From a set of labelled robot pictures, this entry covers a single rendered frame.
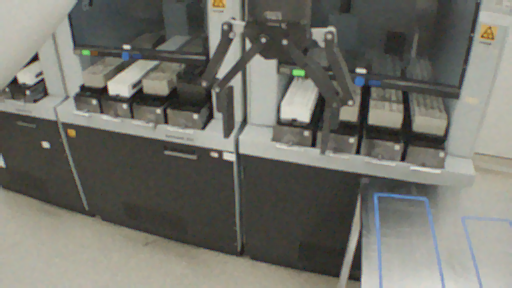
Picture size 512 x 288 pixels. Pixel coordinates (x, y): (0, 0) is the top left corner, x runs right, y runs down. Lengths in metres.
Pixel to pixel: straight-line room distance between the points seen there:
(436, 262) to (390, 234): 0.13
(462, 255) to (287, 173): 0.72
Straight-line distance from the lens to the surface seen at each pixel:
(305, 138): 1.32
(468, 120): 1.39
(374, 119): 1.34
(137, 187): 1.80
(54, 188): 2.23
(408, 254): 0.92
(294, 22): 0.45
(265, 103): 1.39
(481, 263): 0.98
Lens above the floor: 1.48
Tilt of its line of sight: 33 degrees down
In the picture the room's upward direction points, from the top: straight up
